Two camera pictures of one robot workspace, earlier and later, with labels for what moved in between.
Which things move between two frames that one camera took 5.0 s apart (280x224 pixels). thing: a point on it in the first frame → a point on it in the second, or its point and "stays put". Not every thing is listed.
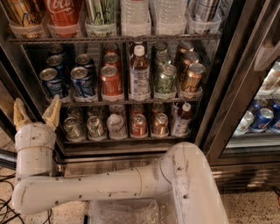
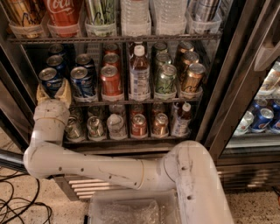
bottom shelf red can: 138,125 stays put
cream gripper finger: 20,115 → 41,94
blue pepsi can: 56,49 stays put
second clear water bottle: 170,17 stays put
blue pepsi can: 51,81 stays put
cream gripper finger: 52,115 → 64,92
